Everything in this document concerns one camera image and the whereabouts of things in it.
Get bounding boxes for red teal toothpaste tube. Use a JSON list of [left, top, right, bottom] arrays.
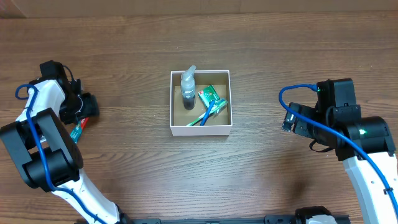
[[70, 118, 89, 144]]

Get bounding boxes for green toothbrush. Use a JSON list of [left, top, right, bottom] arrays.
[[187, 99, 228, 126]]

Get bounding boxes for blue disposable razor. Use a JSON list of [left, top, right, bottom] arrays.
[[200, 100, 215, 126]]

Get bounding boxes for green soap box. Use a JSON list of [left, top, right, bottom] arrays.
[[198, 85, 224, 109]]

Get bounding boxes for clear foam pump bottle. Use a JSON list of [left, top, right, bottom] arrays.
[[180, 65, 197, 110]]

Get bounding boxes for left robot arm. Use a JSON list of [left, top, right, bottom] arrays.
[[1, 78, 130, 223]]

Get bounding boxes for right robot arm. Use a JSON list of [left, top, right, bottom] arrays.
[[278, 78, 397, 223]]

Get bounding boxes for white cardboard box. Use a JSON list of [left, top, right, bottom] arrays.
[[169, 70, 233, 136]]

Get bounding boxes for left blue cable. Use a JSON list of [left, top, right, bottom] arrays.
[[14, 83, 106, 224]]

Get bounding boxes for blue cable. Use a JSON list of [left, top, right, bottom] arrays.
[[278, 83, 398, 215], [14, 83, 106, 224]]

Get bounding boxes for right blue cable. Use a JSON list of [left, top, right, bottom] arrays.
[[278, 83, 398, 215]]

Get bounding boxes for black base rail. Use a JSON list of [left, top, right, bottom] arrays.
[[127, 206, 351, 224]]

